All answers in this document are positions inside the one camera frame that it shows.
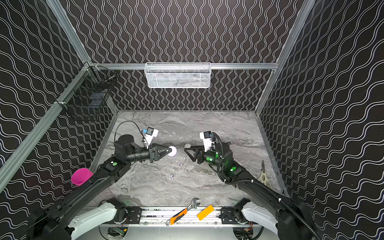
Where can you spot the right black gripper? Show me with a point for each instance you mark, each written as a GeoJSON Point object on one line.
{"type": "Point", "coordinates": [201, 155]}

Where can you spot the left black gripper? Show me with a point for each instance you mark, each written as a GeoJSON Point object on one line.
{"type": "Point", "coordinates": [152, 153]}

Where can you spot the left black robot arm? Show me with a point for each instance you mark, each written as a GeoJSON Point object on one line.
{"type": "Point", "coordinates": [58, 222]}

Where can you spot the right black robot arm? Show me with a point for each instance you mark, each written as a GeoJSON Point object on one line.
{"type": "Point", "coordinates": [289, 219]}

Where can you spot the pink plastic goblet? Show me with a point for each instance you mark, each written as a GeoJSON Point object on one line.
{"type": "Point", "coordinates": [81, 176]}

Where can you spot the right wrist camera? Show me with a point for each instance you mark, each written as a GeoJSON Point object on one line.
{"type": "Point", "coordinates": [207, 140]}

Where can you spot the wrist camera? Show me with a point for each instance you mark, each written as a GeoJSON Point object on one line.
{"type": "Point", "coordinates": [207, 140]}
{"type": "Point", "coordinates": [149, 134]}

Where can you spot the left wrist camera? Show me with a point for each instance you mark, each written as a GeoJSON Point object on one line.
{"type": "Point", "coordinates": [149, 134]}

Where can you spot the pliers with beige handles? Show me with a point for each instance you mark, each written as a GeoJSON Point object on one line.
{"type": "Point", "coordinates": [263, 178]}

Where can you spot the white wire mesh basket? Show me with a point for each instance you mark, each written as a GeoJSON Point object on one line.
{"type": "Point", "coordinates": [176, 75]}

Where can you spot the black wire basket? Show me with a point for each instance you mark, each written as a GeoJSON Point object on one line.
{"type": "Point", "coordinates": [88, 101]}

